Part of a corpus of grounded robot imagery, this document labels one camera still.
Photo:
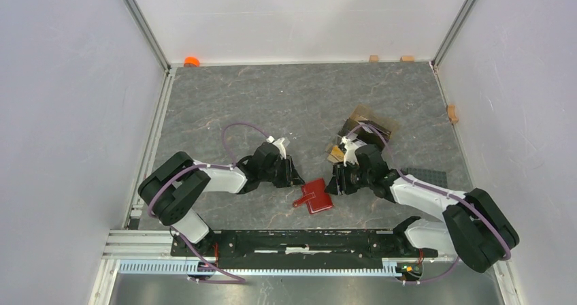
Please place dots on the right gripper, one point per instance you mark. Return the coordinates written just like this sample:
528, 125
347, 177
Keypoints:
339, 185

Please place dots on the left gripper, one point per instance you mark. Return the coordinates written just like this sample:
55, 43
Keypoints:
283, 182

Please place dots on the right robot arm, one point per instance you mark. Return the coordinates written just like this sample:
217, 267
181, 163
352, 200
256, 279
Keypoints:
469, 225

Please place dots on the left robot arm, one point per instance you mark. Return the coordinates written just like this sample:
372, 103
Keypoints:
172, 189

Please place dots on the gold card stack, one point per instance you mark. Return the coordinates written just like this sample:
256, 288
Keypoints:
335, 154

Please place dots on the white card stack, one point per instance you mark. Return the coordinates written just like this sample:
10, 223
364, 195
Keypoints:
359, 135

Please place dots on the tiered acrylic card stand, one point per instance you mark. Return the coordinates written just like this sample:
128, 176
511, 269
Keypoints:
362, 114

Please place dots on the black top card stack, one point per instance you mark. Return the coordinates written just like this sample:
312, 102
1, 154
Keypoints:
374, 128

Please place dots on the grey studded baseplate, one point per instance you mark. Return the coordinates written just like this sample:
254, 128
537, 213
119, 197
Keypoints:
438, 178

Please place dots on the curved wooden piece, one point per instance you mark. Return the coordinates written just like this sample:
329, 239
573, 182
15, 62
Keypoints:
451, 111

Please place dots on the orange round cap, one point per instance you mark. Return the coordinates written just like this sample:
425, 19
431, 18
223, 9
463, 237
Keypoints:
191, 62

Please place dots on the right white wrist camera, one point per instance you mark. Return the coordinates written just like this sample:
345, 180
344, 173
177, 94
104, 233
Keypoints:
350, 147

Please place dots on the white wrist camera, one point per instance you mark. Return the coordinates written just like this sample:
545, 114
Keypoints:
350, 147
280, 144

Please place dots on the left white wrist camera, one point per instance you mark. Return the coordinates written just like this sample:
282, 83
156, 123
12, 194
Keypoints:
280, 144

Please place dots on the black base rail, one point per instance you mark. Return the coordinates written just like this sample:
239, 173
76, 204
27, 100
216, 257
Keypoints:
307, 248

